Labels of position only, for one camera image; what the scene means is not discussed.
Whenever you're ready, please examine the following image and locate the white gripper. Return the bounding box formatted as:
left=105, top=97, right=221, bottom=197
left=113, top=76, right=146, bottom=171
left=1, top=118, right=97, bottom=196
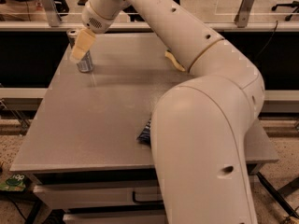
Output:
left=70, top=0, right=120, bottom=63

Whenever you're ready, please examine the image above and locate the silver redbull can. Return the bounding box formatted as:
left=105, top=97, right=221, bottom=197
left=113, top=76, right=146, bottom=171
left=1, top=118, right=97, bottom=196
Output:
left=66, top=29, right=93, bottom=73

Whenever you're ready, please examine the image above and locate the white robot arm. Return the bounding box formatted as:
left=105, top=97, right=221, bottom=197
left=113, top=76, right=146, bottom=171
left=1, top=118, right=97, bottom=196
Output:
left=72, top=0, right=264, bottom=224

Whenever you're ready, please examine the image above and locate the green yellow sponge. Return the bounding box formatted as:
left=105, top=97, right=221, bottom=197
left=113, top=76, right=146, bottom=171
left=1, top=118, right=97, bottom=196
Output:
left=164, top=50, right=186, bottom=72

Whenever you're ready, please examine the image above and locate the dark blue snack bar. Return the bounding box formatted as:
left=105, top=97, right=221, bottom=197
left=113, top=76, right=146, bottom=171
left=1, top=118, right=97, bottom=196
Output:
left=137, top=120, right=151, bottom=145

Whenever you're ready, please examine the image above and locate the grey drawer cabinet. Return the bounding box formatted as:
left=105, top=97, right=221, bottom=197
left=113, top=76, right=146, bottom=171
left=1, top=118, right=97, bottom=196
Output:
left=9, top=31, right=279, bottom=224

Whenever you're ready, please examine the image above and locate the glass railing with posts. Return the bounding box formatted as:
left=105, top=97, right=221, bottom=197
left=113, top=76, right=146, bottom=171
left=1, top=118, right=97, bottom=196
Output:
left=1, top=0, right=298, bottom=30

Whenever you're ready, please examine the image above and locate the green chip bag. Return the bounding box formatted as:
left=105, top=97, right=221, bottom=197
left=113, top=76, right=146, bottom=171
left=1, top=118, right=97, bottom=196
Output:
left=0, top=174, right=27, bottom=192

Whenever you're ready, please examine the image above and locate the black chair base right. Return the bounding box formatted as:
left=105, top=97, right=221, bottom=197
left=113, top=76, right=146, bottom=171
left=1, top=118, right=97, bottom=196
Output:
left=271, top=1, right=299, bottom=21

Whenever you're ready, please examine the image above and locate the black drawer handle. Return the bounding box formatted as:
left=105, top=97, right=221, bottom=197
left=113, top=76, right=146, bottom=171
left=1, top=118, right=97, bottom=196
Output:
left=132, top=191, right=163, bottom=204

